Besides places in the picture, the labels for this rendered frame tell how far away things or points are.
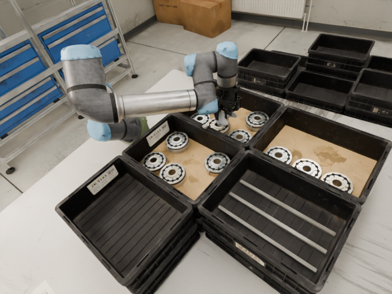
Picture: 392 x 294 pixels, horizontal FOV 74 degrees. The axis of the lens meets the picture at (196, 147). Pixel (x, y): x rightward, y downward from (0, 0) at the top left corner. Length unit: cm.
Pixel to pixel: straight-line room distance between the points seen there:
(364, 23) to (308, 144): 284
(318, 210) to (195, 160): 49
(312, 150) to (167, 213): 62
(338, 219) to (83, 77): 90
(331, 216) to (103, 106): 80
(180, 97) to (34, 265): 86
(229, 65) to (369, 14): 298
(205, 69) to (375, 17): 307
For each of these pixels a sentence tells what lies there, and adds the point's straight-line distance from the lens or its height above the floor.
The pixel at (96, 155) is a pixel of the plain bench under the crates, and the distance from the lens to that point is 147.
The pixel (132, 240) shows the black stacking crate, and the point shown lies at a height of 83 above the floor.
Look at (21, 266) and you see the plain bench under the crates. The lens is 131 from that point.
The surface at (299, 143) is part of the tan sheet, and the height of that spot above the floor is 83.
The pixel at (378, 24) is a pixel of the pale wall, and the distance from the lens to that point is 386.
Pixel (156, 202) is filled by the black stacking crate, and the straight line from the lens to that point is 101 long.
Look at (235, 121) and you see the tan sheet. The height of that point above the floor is 83.
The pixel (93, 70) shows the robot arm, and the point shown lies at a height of 129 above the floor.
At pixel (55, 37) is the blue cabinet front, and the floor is 80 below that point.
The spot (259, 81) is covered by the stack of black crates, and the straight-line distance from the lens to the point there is 205.
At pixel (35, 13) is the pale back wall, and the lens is 365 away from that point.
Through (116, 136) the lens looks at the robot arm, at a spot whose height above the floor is 86.
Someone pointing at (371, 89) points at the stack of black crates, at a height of 49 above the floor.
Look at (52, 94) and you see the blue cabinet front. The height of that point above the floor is 38.
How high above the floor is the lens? 166
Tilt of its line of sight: 47 degrees down
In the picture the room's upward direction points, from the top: 11 degrees counter-clockwise
